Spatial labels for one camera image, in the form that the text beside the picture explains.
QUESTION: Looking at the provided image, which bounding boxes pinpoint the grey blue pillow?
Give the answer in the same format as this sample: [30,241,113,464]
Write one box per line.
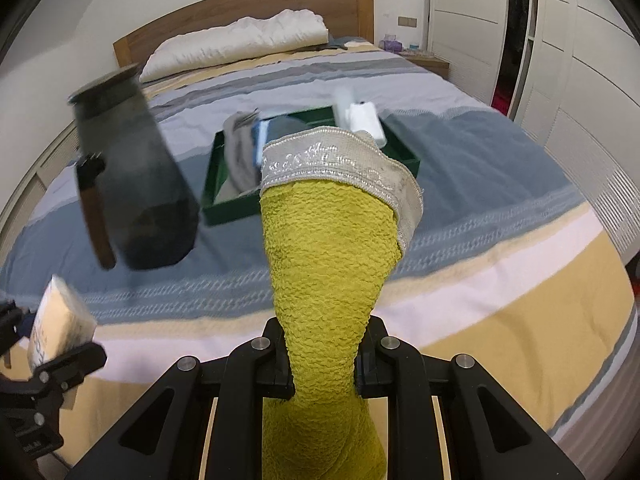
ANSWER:
[312,35,373,52]

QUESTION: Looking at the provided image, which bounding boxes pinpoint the red bag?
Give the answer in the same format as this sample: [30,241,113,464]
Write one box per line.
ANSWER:
[491,85,513,116]

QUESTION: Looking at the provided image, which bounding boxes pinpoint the dark hanging clothes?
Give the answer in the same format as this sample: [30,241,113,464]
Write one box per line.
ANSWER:
[505,0,531,61]

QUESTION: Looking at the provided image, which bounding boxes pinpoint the yellow green towel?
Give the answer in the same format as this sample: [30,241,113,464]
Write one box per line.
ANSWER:
[259,127,426,480]

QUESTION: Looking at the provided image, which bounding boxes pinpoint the wooden headboard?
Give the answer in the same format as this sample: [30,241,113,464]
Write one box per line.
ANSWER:
[113,0,375,68]

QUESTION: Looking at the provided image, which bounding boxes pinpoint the bed with striped sheet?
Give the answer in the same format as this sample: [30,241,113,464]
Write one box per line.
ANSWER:
[0,35,640,480]

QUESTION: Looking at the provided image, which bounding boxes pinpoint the grey drawstring pouch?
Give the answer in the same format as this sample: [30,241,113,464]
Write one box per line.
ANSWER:
[220,110,266,196]

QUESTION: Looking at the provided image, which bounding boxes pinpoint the light blue item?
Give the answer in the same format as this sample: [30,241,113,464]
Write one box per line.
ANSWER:
[252,120,271,168]

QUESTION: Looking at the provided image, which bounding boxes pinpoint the white folded duvet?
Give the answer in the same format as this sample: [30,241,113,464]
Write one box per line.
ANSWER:
[139,9,328,83]

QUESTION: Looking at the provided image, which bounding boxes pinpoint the green tray box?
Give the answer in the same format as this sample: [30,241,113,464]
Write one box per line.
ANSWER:
[200,105,423,227]

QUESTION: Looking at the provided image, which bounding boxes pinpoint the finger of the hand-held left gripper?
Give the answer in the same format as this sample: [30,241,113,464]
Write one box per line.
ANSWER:
[0,300,26,361]
[30,342,108,411]

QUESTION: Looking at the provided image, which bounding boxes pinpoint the dark glass pitcher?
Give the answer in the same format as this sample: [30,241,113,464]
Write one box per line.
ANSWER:
[67,64,202,272]

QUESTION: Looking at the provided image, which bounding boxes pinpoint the tissue packet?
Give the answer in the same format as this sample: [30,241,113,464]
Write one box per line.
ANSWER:
[25,275,98,371]

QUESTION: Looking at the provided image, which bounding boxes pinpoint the wooden nightstand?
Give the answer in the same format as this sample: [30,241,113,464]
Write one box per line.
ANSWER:
[400,50,451,80]

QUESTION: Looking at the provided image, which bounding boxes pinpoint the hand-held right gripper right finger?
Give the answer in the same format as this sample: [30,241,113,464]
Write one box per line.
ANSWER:
[352,316,586,480]

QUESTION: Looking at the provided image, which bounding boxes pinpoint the white wardrobe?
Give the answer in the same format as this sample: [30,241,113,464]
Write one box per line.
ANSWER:
[427,0,640,281]

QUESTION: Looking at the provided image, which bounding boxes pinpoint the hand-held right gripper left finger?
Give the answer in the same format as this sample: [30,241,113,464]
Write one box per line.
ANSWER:
[65,317,296,480]

